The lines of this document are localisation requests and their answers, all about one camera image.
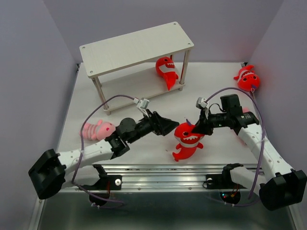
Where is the red clownfish plush toy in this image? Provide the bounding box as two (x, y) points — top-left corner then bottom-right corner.
(233, 65), (260, 92)

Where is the red shark plush toy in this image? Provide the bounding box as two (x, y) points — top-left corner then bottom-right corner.
(172, 119), (204, 162)

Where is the pink striped plush left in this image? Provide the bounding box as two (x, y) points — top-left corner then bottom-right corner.
(79, 119), (116, 141)

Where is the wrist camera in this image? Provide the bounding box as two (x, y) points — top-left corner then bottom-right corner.
(196, 97), (208, 110)
(136, 98), (150, 117)

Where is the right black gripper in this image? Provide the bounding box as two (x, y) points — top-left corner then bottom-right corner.
(190, 108), (229, 135)

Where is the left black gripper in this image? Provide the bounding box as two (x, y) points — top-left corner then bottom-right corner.
(127, 109), (179, 144)

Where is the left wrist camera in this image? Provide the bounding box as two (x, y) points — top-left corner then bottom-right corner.
(136, 98), (150, 117)

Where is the aluminium mounting rail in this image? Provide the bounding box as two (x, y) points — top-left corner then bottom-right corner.
(39, 164), (292, 194)

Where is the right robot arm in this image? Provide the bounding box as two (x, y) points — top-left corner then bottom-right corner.
(192, 94), (307, 211)

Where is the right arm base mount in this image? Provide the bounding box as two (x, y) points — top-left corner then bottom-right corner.
(202, 174), (246, 207)

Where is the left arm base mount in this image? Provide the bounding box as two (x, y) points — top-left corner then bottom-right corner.
(78, 175), (124, 209)

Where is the white two-tier shelf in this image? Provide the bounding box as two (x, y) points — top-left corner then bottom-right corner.
(79, 22), (194, 104)

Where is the pink plush toy right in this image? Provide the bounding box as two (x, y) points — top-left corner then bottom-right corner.
(243, 107), (250, 113)

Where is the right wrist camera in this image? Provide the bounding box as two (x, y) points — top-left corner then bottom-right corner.
(196, 97), (208, 110)

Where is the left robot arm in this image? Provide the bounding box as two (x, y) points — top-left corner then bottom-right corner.
(28, 111), (179, 199)

